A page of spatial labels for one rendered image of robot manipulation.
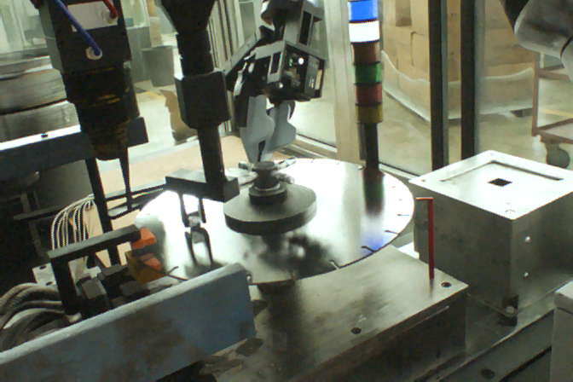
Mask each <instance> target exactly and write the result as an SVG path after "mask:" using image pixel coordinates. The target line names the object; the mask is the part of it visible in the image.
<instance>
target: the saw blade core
mask: <svg viewBox="0 0 573 382"><path fill-rule="evenodd" d="M312 161H313V159H299V160H298V163H297V164H295V165H291V166H289V167H287V168H285V169H283V170H280V171H281V172H284V174H287V175H290V176H294V177H296V182H295V183H297V184H302V185H304V186H307V187H309V188H311V189H313V190H314V191H315V195H316V208H315V209H314V211H313V212H312V213H311V214H309V215H308V216H307V217H305V218H303V219H301V220H299V221H297V222H294V223H292V224H289V225H286V226H282V227H278V228H272V229H245V228H241V227H237V226H234V225H233V224H231V223H230V222H229V221H227V220H226V218H225V217H224V214H223V209H222V205H223V203H218V202H214V201H209V200H203V201H204V206H205V214H206V220H207V223H202V221H201V227H199V228H197V229H190V228H188V229H185V228H184V226H183V223H182V219H181V215H180V211H179V206H178V201H177V194H174V193H169V192H165V193H164V194H162V195H160V196H159V197H158V198H156V199H155V200H154V201H153V202H152V203H150V204H149V205H148V206H147V207H146V208H144V209H143V210H142V211H141V213H140V214H139V215H137V216H136V218H135V219H134V221H133V223H134V224H135V225H136V226H138V228H139V229H142V228H144V227H147V229H148V230H149V231H150V232H151V233H152V234H153V236H154V237H155V240H156V241H155V243H153V244H150V245H147V246H143V247H140V248H138V249H133V248H132V247H131V245H130V249H131V250H132V252H139V253H138V254H136V256H137V258H138V259H139V260H140V261H141V262H142V263H143V264H144V265H146V266H147V267H149V268H150V269H152V270H154V271H156V272H158V273H161V274H162V275H168V276H170V277H173V278H176V279H179V280H183V281H188V280H190V279H193V278H196V277H198V276H201V275H204V274H206V273H209V272H212V271H213V270H216V269H221V268H222V267H225V266H227V265H230V264H232V263H236V262H239V263H240V264H242V265H243V266H244V267H245V268H246V271H247V276H250V279H249V281H248V283H249V286H260V285H269V284H277V283H283V282H289V281H292V279H291V275H290V273H289V272H292V273H293V277H294V280H295V281H299V280H303V279H307V278H311V277H315V275H322V274H325V273H328V272H331V271H334V270H336V267H335V266H334V265H333V264H332V263H330V262H334V264H335V265H336V266H337V267H338V268H339V269H341V268H343V267H347V266H349V265H352V264H353V263H357V262H359V261H361V260H363V259H365V258H368V257H370V256H372V255H373V253H377V252H379V250H381V249H382V248H384V247H385V246H387V245H389V244H390V243H391V242H392V241H393V240H394V239H395V238H396V237H398V236H399V235H401V233H402V232H403V231H404V230H405V229H406V227H407V226H408V224H409V222H410V220H411V216H412V215H413V210H414V204H413V201H412V196H411V194H410V193H405V194H397V193H396V192H402V191H408V189H407V188H406V187H405V186H403V184H402V183H401V182H399V181H398V180H397V179H396V178H393V177H391V176H389V175H388V176H387V174H385V172H383V171H380V170H377V169H374V168H372V167H369V166H367V167H366V166H365V165H359V164H354V163H349V162H341V163H340V161H335V160H324V159H315V160H314V161H313V163H311V162H312ZM133 223H132V224H133ZM386 232H389V233H386ZM363 247H365V248H363ZM366 248H367V249H366ZM177 268H178V269H177Z"/></svg>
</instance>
